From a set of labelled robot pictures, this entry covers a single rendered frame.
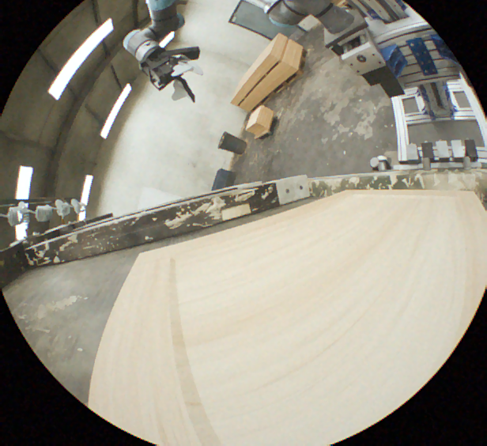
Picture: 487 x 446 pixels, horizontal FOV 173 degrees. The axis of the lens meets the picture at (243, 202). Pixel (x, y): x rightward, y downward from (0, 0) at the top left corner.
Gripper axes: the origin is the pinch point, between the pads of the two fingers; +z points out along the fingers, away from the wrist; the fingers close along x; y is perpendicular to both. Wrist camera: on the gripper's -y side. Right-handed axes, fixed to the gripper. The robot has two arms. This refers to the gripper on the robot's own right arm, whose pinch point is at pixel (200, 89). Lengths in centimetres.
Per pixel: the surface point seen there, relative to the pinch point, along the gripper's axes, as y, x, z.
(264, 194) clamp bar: 5.4, -2.8, 32.6
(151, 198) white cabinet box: 79, -348, -13
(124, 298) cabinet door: 31.4, 27.0, 18.0
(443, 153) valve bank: -29, 41, 47
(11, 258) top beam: 83, 8, -18
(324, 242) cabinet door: 14.6, 28.3, 28.9
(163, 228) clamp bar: 30.0, -2.1, 19.3
